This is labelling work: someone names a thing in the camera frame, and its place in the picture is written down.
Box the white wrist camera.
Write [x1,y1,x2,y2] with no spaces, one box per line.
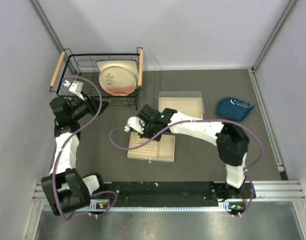
[63,80,85,100]
[124,116,145,134]

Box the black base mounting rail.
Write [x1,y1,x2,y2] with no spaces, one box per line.
[103,181,245,208]

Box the square white plate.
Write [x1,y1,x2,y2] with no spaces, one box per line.
[96,59,139,81]

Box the round pink white plate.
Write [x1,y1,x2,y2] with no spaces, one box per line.
[99,65,137,97]

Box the aluminium frame rail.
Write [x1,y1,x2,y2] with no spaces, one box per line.
[35,179,306,213]

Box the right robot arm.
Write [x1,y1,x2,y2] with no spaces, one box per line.
[127,105,249,198]

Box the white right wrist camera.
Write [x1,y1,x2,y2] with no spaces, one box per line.
[124,116,145,134]

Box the blue leaf shaped dish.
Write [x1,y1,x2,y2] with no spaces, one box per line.
[216,97,255,122]

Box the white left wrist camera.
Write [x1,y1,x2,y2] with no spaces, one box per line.
[63,80,85,100]

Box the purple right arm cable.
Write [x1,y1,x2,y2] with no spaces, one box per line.
[109,119,265,218]

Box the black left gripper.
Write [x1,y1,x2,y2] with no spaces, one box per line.
[69,91,112,121]

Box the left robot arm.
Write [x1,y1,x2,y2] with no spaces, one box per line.
[41,95,110,216]

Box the black wire dish rack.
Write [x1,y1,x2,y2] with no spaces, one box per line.
[50,47,144,109]

